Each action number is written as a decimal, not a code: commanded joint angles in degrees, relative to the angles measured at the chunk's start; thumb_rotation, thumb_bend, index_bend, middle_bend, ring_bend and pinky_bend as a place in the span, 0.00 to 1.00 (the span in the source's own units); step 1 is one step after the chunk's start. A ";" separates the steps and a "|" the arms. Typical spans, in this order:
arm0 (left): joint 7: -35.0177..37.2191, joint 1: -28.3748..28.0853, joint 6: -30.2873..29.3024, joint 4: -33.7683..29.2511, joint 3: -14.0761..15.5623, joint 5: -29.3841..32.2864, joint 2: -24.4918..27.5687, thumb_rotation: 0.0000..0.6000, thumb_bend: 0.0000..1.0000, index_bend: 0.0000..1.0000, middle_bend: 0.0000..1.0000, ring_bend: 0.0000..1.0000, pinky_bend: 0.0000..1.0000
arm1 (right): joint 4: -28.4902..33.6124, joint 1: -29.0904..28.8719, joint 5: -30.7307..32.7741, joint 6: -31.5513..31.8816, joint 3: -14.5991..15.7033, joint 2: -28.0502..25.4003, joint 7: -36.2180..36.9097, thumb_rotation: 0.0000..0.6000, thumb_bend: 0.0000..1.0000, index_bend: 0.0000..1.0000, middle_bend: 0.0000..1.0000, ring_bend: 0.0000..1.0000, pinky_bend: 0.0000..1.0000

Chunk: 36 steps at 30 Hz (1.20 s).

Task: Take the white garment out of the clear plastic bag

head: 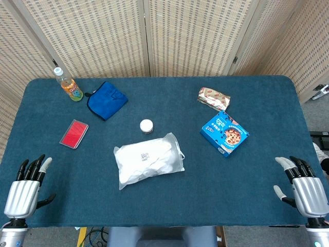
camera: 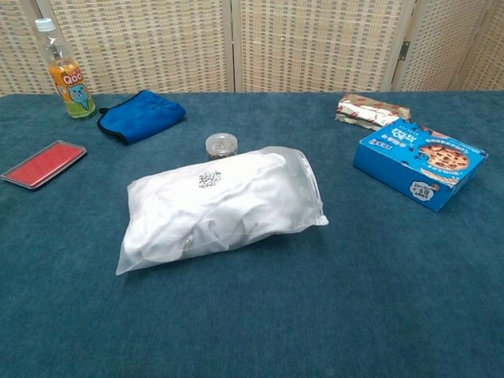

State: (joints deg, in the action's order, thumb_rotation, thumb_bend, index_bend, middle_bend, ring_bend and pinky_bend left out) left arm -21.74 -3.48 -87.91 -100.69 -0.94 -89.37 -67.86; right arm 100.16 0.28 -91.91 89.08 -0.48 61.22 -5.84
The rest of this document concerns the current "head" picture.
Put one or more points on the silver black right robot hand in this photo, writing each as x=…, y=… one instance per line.
x=309, y=195

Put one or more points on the orange Qoo drink bottle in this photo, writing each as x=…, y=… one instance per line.
x=72, y=90

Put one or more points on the red flat case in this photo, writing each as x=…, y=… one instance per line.
x=74, y=133

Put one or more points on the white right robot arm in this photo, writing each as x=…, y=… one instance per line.
x=318, y=234

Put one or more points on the black flat floor object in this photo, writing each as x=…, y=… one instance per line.
x=321, y=140

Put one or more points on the blue folded microfibre cloth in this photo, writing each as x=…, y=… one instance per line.
x=105, y=101

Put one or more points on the small clear jar white lid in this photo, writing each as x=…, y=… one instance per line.
x=146, y=125

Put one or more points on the woven bamboo folding screen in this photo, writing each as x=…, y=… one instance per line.
x=102, y=38

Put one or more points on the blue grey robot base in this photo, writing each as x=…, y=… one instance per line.
x=162, y=238

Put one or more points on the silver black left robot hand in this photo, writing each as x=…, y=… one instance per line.
x=21, y=195

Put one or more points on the beige red patterned snack packet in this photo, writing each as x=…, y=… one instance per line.
x=213, y=98

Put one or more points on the metal screen hinge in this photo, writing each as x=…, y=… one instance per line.
x=55, y=62
x=235, y=60

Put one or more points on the blue cookie box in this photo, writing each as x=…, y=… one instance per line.
x=226, y=133

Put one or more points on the white fabric item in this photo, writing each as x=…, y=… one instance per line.
x=324, y=158

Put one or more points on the white black floor device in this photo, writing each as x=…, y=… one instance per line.
x=321, y=91

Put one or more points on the grey translucent plastic zip bag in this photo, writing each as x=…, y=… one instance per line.
x=144, y=156

